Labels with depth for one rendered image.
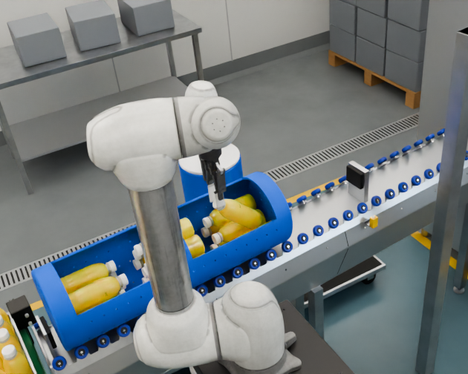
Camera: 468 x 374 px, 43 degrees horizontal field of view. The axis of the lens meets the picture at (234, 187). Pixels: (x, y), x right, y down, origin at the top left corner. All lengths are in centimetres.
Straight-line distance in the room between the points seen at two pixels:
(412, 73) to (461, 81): 299
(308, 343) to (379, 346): 141
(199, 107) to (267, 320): 62
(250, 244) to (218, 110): 96
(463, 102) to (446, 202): 42
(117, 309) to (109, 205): 243
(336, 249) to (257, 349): 90
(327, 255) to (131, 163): 131
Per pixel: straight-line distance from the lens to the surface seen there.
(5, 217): 455
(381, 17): 525
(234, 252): 205
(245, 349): 160
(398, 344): 321
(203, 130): 118
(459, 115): 217
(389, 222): 256
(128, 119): 122
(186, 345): 156
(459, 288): 347
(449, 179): 231
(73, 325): 191
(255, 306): 154
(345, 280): 329
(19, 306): 223
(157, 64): 556
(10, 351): 194
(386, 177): 268
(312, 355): 177
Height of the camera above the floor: 245
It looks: 35 degrees down
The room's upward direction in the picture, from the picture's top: 7 degrees counter-clockwise
